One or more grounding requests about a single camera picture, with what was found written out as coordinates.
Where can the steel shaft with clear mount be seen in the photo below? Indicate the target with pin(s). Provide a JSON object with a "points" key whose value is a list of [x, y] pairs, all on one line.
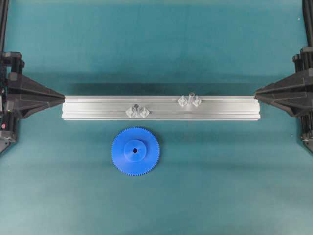
{"points": [[192, 99]]}

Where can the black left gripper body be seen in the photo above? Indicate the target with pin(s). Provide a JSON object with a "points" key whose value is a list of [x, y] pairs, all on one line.
{"points": [[8, 122]]}

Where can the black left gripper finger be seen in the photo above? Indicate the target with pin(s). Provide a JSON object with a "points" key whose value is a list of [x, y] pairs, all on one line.
{"points": [[24, 106], [21, 85]]}

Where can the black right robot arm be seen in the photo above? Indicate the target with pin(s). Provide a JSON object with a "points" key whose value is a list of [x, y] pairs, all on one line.
{"points": [[307, 9]]}

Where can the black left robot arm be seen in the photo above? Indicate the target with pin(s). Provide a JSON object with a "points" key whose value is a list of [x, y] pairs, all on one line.
{"points": [[3, 21]]}

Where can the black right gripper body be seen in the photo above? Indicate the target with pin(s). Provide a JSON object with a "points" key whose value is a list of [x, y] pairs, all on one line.
{"points": [[304, 62]]}

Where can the aluminium extrusion rail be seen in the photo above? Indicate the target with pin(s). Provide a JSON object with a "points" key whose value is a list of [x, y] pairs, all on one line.
{"points": [[161, 108]]}

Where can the short shaft with clear mount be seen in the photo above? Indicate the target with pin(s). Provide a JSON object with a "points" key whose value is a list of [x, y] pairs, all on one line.
{"points": [[137, 111]]}

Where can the large blue plastic gear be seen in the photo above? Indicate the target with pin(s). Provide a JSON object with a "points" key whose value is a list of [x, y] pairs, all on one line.
{"points": [[135, 151]]}

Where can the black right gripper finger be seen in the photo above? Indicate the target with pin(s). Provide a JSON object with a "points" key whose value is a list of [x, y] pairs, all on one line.
{"points": [[294, 106], [290, 87]]}

